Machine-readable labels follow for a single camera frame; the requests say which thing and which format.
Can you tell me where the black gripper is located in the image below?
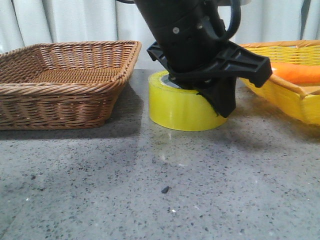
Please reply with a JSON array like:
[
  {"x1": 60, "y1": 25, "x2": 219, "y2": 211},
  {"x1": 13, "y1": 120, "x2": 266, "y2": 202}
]
[{"x1": 146, "y1": 14, "x2": 272, "y2": 118}]

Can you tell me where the black cable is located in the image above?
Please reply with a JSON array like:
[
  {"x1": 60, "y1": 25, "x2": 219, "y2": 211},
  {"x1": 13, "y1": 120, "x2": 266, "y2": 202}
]
[{"x1": 199, "y1": 0, "x2": 242, "y2": 42}]

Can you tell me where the yellow woven basket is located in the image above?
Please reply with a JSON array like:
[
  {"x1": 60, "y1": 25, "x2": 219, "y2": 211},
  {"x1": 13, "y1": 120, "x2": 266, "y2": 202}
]
[{"x1": 241, "y1": 40, "x2": 320, "y2": 125}]

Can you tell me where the small black debris chip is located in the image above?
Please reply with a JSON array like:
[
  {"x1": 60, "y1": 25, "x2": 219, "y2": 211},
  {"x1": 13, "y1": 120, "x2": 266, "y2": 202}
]
[{"x1": 161, "y1": 186, "x2": 171, "y2": 194}]

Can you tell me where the orange toy carrot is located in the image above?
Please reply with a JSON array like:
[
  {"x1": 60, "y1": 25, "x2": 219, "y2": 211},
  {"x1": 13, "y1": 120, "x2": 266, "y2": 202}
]
[{"x1": 271, "y1": 62, "x2": 320, "y2": 85}]

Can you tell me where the brown wicker basket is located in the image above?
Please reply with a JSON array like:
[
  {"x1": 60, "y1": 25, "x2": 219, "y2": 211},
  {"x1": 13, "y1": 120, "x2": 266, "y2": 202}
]
[{"x1": 0, "y1": 40, "x2": 142, "y2": 130}]

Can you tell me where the white curtain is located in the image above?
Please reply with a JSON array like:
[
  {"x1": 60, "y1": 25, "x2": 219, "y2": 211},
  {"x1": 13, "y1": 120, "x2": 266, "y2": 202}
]
[{"x1": 0, "y1": 0, "x2": 320, "y2": 53}]

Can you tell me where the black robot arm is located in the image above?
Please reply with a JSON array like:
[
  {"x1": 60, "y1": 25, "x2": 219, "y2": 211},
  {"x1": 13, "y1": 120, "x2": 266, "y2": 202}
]
[{"x1": 135, "y1": 0, "x2": 272, "y2": 118}]

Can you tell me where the yellow tape roll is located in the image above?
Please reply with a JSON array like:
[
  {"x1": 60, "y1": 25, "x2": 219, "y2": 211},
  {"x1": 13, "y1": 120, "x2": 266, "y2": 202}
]
[{"x1": 148, "y1": 71, "x2": 228, "y2": 132}]

